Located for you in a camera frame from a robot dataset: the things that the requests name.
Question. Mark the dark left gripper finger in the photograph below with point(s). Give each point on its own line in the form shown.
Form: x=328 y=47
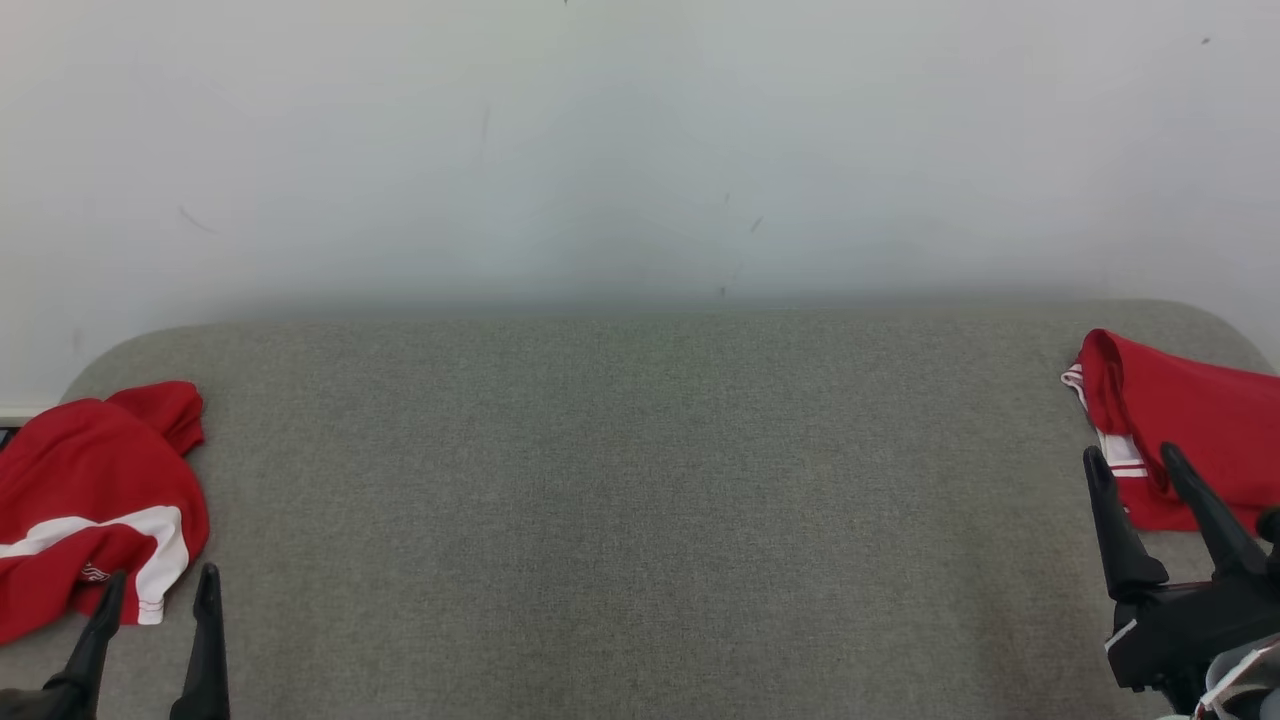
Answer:
x=95 y=650
x=207 y=660

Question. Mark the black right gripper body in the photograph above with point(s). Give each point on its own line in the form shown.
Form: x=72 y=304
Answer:
x=1190 y=630

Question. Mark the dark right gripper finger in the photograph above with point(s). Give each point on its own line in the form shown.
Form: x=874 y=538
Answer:
x=1220 y=535
x=1120 y=540

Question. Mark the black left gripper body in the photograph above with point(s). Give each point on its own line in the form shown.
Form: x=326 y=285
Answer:
x=20 y=705

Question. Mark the red Bulls basketball jersey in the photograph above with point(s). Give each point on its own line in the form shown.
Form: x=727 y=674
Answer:
x=1200 y=420

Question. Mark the red shorts with white stripe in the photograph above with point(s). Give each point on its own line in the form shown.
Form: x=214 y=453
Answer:
x=90 y=470

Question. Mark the white skirting board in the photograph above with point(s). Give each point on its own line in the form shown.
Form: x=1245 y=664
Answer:
x=25 y=413

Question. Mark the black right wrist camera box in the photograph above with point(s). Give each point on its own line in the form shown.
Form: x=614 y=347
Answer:
x=1270 y=525

